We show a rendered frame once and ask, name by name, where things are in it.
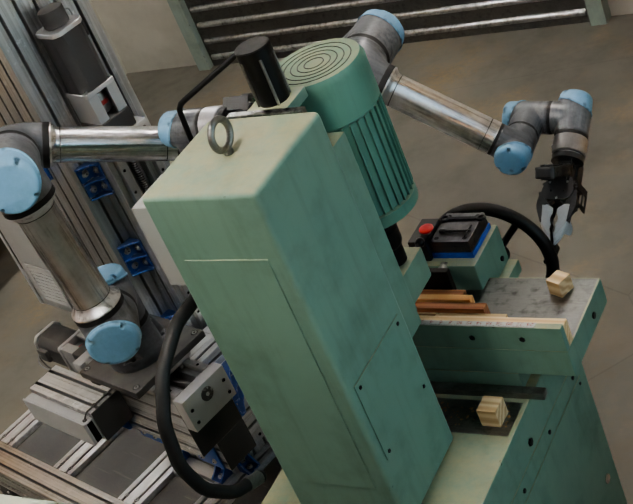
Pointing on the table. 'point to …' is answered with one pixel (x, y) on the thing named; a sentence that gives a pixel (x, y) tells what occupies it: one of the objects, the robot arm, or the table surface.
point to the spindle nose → (396, 243)
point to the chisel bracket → (415, 271)
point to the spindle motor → (356, 118)
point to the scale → (478, 323)
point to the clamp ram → (441, 278)
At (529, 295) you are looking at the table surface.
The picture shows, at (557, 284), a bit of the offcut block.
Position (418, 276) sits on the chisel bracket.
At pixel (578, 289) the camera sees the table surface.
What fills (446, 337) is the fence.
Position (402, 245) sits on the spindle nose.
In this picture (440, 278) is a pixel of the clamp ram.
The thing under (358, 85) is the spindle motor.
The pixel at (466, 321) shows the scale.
